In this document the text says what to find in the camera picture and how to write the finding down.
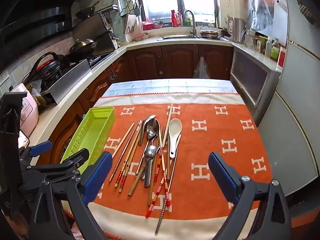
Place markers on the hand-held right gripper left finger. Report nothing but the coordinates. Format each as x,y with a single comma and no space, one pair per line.
98,177

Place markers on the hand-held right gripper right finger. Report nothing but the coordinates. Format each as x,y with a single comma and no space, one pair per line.
223,177

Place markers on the grey cabinet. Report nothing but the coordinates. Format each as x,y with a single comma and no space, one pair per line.
247,75

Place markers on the medium metal spoon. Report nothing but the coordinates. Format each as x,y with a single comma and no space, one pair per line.
151,152

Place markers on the large metal spoon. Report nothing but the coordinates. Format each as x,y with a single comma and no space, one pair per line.
155,126
147,120

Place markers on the gas stove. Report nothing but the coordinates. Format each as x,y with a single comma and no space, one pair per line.
100,58

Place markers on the steel electric kettle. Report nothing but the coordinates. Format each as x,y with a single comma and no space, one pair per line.
237,30

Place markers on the metal faucet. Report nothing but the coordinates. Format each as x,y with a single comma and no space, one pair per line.
193,22

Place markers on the white plastic bag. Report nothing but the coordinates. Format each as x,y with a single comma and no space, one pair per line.
201,70

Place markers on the light cutting board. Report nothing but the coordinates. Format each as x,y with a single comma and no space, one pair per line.
130,23

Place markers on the stainless steel panel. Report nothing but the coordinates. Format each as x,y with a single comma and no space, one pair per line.
100,32

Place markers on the orange patterned blanket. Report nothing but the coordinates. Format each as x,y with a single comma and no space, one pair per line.
212,142

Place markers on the pink bottle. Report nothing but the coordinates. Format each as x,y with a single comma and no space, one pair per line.
179,20

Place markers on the glass jar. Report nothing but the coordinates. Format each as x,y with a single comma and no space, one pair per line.
250,38

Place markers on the dark wok with lid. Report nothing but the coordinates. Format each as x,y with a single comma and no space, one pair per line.
82,46

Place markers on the plastic bag of produce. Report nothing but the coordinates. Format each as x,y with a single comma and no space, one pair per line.
37,92

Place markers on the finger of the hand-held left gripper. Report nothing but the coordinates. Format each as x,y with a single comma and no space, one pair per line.
75,158
41,147

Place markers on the brown wooden kitchen cabinets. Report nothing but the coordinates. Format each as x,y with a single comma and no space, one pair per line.
175,60

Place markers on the red basin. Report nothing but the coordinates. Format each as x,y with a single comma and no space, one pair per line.
147,25

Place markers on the metal splash guard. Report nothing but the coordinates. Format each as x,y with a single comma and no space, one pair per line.
70,82

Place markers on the red bottle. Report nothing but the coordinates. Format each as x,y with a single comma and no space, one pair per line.
173,18

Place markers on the white wall socket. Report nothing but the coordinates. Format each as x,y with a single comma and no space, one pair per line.
3,77

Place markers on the grey refrigerator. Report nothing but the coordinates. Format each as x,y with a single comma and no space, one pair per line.
297,105

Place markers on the white kitchen countertop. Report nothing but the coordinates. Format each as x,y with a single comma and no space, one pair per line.
105,63

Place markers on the red box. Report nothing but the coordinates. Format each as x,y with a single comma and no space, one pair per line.
282,57

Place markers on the black pressure cooker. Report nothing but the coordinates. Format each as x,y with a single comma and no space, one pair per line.
47,70

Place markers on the clear plastic bag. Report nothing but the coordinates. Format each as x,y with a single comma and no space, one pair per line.
265,7

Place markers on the black range hood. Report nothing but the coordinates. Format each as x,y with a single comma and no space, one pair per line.
37,17

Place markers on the white ceramic spoon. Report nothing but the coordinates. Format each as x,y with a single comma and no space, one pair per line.
175,127

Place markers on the pink dish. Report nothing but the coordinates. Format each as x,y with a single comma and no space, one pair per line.
139,37

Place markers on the green plastic utensil tray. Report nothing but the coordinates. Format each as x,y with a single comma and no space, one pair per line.
100,120

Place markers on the green label bottle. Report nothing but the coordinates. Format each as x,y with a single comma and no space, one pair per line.
275,51

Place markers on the white plastic bottle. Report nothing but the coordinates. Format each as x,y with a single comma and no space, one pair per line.
268,48

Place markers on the steel sink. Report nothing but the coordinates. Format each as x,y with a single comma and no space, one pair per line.
177,37

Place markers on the pink kitchen appliance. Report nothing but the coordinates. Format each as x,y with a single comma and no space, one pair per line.
27,110

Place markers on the small metal spoon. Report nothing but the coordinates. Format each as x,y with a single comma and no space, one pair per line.
150,135

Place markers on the black wok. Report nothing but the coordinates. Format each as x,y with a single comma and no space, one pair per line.
86,12

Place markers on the metal pan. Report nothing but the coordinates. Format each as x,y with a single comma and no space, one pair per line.
210,34

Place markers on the pile of chopsticks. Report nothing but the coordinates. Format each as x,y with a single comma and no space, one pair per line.
122,140

